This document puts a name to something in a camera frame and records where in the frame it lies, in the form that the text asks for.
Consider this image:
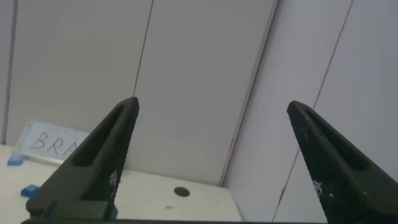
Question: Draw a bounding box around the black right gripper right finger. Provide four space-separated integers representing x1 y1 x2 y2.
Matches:
285 100 398 223

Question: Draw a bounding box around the white sign reading BRAIN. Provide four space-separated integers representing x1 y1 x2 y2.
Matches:
14 119 90 165

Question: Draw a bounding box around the light blue letter block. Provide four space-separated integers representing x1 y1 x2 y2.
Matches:
7 155 24 167

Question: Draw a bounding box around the blue block letter W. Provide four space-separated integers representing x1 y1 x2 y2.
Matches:
20 184 40 198

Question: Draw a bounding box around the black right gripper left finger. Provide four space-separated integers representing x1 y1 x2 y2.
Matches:
26 96 141 219

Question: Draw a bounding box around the black table cable grommet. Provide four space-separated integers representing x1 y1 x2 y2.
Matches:
174 186 191 198

